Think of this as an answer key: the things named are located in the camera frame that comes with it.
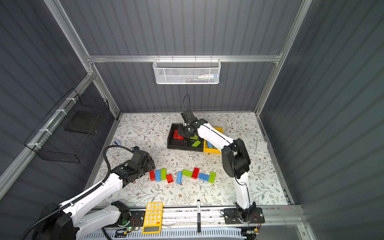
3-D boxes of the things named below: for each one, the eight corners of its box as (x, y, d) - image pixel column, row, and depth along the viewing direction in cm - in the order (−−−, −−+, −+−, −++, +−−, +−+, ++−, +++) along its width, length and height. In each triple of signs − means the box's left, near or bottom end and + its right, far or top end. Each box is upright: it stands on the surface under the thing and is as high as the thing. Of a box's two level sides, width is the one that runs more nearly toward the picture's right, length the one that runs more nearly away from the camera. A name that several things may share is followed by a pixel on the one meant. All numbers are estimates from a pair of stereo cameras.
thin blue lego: (176, 184, 87) (175, 182, 85) (177, 173, 91) (176, 171, 89) (182, 184, 87) (181, 182, 85) (182, 173, 91) (182, 171, 89)
